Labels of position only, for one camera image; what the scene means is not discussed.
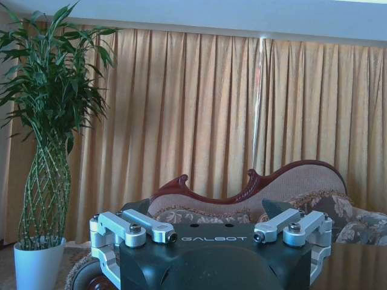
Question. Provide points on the grey floral sofa cushion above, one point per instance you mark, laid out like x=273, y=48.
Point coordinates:
x=362, y=226

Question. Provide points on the tall green bamboo plant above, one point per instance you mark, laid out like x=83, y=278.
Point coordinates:
x=48, y=99

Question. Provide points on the wide tan pleated curtain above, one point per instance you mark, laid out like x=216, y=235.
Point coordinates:
x=181, y=121

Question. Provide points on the round brown footstool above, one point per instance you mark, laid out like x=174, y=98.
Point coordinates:
x=84, y=273

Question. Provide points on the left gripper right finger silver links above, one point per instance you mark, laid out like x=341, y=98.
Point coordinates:
x=305, y=223

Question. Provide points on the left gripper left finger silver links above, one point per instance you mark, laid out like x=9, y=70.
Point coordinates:
x=112, y=222

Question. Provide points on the narrow tan pleated curtain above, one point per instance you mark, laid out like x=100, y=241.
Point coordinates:
x=326, y=105

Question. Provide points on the white plant pot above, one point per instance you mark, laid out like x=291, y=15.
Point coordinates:
x=36, y=266

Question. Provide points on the brown fringed floral cushion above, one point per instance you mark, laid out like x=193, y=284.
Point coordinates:
x=326, y=204

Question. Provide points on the carved wood frame sofa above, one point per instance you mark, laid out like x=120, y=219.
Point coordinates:
x=302, y=184

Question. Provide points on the long floral sofa cushion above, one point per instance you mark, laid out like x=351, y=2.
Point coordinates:
x=205, y=216

